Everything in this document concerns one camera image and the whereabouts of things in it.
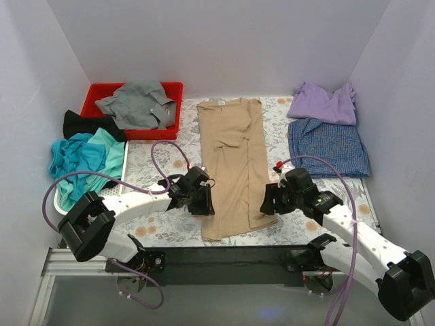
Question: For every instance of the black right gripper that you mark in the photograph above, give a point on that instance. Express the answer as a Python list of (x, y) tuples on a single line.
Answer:
[(272, 199)]

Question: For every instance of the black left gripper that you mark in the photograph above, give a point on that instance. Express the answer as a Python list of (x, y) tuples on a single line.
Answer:
[(202, 201)]

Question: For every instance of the beige polo shirt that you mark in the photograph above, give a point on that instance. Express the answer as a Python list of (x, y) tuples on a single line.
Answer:
[(233, 151)]

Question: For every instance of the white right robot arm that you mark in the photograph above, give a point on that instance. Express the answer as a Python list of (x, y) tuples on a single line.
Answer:
[(403, 281)]

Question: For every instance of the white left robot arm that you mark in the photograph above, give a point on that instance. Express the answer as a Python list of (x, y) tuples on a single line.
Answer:
[(88, 228)]

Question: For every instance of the floral table mat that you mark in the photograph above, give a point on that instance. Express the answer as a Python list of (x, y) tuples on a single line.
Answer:
[(178, 228)]

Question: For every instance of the blue checked shirt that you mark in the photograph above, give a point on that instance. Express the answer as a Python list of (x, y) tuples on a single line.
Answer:
[(326, 149)]

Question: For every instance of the white laundry basket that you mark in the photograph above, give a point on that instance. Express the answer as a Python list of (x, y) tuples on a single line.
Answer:
[(63, 203)]

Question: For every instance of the lavender t shirt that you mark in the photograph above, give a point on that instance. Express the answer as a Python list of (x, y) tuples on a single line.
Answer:
[(312, 101)]

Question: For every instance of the grey button shirt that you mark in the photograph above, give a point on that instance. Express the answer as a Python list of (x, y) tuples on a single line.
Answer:
[(140, 105)]

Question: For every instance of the blue t shirt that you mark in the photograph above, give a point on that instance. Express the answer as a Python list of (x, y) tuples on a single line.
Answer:
[(74, 154)]

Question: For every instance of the black t shirt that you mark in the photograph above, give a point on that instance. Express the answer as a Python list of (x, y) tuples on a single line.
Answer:
[(74, 123)]

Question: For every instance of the red plastic bin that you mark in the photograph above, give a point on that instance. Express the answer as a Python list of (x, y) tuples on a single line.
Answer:
[(174, 91)]

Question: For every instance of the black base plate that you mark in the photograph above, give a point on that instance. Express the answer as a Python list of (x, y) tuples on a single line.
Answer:
[(282, 264)]

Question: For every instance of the aluminium mounting rail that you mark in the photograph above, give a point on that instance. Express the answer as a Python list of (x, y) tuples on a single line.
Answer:
[(61, 262)]

